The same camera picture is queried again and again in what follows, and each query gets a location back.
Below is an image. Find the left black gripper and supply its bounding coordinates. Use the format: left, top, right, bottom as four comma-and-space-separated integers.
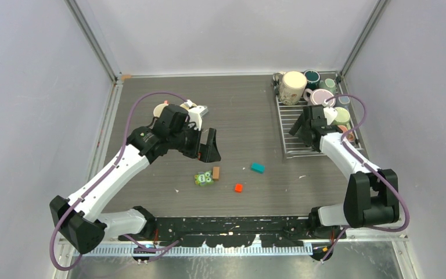
169, 122, 221, 163

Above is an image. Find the light green cream mug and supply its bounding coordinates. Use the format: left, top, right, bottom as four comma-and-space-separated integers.
333, 107, 351, 126

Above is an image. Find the terracotta small cup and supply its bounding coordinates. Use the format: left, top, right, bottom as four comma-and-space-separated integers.
338, 125, 356, 142

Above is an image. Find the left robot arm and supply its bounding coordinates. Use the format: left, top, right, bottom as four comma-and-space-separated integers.
49, 104, 221, 255

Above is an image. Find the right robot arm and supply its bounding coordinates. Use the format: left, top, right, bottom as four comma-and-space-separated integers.
289, 105, 400, 239

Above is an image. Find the tan wooden block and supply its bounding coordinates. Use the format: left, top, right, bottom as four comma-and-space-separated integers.
212, 166, 220, 181

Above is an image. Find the green owl toy block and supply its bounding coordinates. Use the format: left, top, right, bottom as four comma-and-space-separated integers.
195, 171, 214, 187

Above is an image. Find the lilac pink mug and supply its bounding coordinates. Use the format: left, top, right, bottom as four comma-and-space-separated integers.
303, 88, 336, 107

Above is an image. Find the cream floral mug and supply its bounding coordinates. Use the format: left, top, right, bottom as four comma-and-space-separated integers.
278, 71, 308, 106

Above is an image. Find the red cube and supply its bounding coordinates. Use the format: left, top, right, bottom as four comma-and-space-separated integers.
234, 184, 243, 193

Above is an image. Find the dark teal mug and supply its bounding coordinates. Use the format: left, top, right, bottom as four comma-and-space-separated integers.
303, 69, 321, 90

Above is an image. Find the pale green small mug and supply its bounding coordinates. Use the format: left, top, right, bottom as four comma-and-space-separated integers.
319, 78, 337, 95

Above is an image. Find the teal block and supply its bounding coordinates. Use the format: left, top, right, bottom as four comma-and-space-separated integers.
251, 163, 265, 174

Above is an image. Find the black base bar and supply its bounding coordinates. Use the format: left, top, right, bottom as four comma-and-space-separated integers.
117, 215, 347, 249

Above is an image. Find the white wire dish rack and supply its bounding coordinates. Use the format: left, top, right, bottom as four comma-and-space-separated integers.
272, 70, 362, 158

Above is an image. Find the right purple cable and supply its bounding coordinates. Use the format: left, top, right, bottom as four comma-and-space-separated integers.
321, 94, 411, 263

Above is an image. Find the purple cable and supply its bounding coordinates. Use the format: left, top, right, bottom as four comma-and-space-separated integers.
49, 91, 189, 271
321, 94, 411, 263

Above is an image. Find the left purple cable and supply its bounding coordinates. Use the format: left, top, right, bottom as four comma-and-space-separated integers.
49, 91, 189, 271

